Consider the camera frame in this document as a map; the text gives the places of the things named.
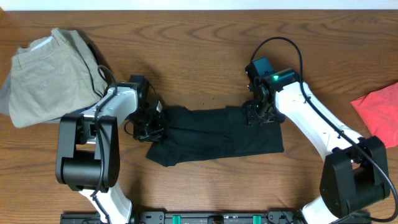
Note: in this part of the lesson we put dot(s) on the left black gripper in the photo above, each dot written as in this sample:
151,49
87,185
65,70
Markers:
157,132

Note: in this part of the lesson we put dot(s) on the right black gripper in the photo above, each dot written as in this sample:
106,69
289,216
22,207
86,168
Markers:
250,116

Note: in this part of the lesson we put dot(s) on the black t-shirt with logo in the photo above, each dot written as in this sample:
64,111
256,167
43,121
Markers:
202,135

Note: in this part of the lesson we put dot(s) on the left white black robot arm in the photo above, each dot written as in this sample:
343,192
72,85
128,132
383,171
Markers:
88,156

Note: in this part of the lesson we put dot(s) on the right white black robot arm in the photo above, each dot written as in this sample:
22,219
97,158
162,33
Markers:
354,167

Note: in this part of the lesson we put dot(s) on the folded beige khaki pants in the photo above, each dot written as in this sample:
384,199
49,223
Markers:
53,76

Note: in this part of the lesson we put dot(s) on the red cloth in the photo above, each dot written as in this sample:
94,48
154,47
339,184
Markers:
378,110

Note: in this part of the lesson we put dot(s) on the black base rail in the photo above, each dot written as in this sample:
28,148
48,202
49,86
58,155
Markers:
269,217

